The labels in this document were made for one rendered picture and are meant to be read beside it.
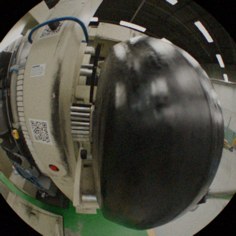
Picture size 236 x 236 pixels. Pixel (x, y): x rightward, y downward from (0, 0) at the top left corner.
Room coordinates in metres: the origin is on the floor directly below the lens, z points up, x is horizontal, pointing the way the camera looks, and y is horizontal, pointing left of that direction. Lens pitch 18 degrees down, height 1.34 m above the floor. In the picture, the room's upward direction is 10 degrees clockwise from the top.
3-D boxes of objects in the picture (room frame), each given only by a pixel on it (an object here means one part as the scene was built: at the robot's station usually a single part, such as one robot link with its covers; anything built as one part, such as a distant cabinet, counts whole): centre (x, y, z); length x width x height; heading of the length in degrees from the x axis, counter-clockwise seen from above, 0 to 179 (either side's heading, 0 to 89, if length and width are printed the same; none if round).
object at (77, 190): (0.23, 0.15, 0.90); 0.40 x 0.03 x 0.10; 17
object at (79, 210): (0.18, 0.22, 0.02); 0.27 x 0.27 x 0.04; 17
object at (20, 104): (0.13, 0.30, 1.19); 0.05 x 0.04 x 0.48; 17
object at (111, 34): (0.60, -0.05, 1.71); 0.61 x 0.25 x 0.15; 107
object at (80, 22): (0.18, 0.22, 1.52); 0.19 x 0.19 x 0.06; 17
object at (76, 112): (0.58, 0.31, 1.05); 0.20 x 0.15 x 0.30; 107
